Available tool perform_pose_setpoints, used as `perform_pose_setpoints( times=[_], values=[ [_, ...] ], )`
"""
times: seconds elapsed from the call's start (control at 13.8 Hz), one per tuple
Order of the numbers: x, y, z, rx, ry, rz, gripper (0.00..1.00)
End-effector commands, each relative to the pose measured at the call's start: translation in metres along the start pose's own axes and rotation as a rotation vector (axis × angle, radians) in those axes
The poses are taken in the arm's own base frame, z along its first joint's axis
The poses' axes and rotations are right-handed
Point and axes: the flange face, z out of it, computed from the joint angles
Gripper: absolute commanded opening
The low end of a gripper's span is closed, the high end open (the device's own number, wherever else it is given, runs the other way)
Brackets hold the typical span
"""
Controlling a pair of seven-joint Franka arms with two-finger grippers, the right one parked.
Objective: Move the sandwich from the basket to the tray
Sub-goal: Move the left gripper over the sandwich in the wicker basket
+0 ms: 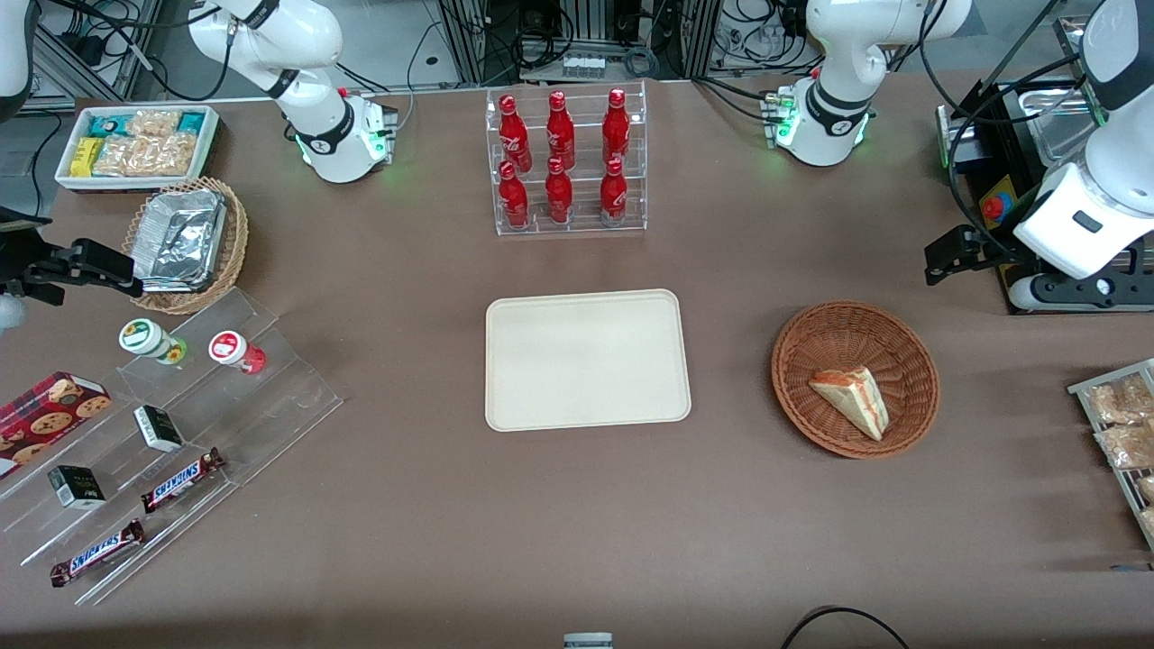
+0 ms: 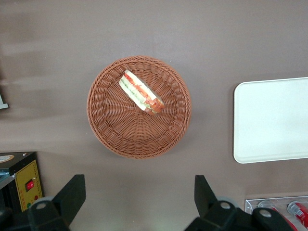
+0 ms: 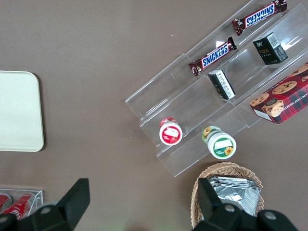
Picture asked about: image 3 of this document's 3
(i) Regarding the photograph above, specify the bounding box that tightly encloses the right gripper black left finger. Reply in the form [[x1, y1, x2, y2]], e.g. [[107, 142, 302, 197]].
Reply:
[[18, 178, 91, 231]]

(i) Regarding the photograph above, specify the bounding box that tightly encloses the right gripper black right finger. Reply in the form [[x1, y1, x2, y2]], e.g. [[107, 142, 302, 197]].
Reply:
[[192, 178, 256, 231]]

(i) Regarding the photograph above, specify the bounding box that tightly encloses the light wicker basket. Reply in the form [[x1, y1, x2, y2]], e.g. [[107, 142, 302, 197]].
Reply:
[[191, 162, 265, 229]]

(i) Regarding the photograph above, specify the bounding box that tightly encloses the beige plastic tray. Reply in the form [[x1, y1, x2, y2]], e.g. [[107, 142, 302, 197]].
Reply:
[[0, 70, 45, 153]]

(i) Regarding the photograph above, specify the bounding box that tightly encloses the silver foil pack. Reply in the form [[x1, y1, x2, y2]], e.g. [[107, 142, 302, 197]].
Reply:
[[211, 176, 262, 218], [208, 177, 262, 217]]

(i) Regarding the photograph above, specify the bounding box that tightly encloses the clear acrylic bottle rack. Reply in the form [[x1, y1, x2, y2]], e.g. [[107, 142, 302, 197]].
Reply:
[[0, 189, 44, 221]]

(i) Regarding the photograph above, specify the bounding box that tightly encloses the green lid yogurt jar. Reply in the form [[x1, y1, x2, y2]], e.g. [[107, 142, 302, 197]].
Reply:
[[201, 126, 237, 160]]

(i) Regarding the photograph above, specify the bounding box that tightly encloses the red lid yogurt jar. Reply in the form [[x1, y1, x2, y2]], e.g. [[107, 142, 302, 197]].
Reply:
[[158, 117, 183, 146]]

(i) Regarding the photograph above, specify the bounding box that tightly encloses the clear acrylic stepped stand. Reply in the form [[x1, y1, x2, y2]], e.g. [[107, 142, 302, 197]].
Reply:
[[124, 0, 308, 178]]

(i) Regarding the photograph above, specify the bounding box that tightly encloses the small black carton box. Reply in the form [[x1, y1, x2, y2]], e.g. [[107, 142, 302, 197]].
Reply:
[[252, 32, 289, 65], [207, 69, 236, 101]]

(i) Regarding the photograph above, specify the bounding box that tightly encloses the red tartan cookie box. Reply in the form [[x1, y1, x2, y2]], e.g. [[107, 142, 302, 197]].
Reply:
[[249, 62, 308, 125]]

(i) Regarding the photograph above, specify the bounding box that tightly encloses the Snickers chocolate bar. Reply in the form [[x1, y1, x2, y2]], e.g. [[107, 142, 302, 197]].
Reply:
[[231, 0, 288, 37], [188, 36, 238, 77]]

